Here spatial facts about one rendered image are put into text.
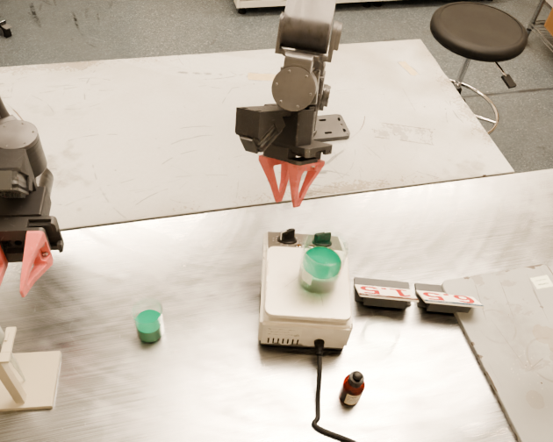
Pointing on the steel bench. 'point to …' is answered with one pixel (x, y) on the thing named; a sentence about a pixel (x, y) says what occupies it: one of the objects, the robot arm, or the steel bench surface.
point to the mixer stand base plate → (522, 346)
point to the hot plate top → (274, 276)
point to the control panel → (281, 243)
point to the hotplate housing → (303, 332)
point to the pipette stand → (46, 385)
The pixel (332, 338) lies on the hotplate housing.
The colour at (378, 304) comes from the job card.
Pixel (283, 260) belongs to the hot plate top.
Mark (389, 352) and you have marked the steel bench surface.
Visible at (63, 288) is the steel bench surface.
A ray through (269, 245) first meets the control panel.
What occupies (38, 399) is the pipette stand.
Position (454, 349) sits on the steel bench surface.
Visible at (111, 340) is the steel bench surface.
